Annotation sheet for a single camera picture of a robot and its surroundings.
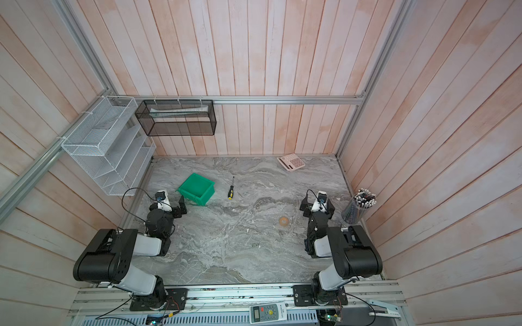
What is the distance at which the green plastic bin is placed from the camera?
0.96m

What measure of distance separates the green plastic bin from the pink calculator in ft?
1.37

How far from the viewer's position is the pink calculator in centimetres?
115
